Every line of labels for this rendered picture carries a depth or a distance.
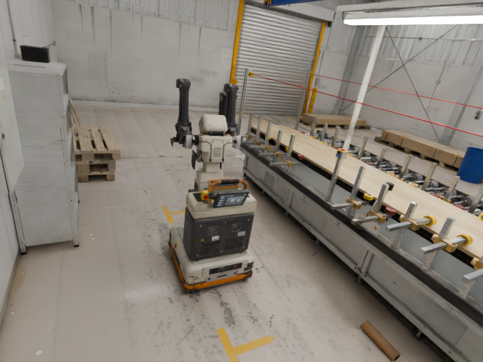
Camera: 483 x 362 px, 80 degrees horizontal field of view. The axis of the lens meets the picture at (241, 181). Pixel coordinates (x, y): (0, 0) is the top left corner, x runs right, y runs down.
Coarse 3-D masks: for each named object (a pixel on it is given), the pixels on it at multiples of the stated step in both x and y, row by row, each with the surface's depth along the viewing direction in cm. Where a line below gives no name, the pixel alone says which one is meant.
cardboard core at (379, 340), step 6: (366, 324) 229; (366, 330) 227; (372, 330) 224; (372, 336) 222; (378, 336) 220; (378, 342) 218; (384, 342) 216; (384, 348) 214; (390, 348) 211; (390, 354) 209; (396, 354) 207; (396, 360) 211
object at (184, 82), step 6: (180, 78) 237; (180, 84) 233; (186, 84) 232; (186, 90) 233; (186, 96) 235; (186, 102) 236; (186, 108) 237; (186, 114) 238; (186, 120) 240; (180, 126) 238; (180, 132) 240
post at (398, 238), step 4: (412, 204) 204; (416, 204) 203; (408, 208) 207; (412, 208) 205; (408, 212) 207; (412, 212) 205; (408, 216) 207; (412, 216) 208; (404, 228) 211; (400, 232) 213; (404, 232) 213; (396, 236) 217; (400, 236) 214; (396, 240) 217; (400, 240) 216; (392, 244) 220; (396, 244) 217
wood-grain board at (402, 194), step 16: (256, 128) 430; (272, 128) 447; (288, 128) 463; (288, 144) 372; (304, 144) 383; (320, 144) 396; (320, 160) 330; (336, 160) 339; (352, 160) 348; (352, 176) 296; (368, 176) 303; (384, 176) 311; (368, 192) 261; (400, 192) 273; (416, 192) 279; (400, 208) 240; (416, 208) 245; (432, 208) 250; (448, 208) 255; (464, 224) 230; (480, 224) 234; (480, 240) 209; (480, 256) 188
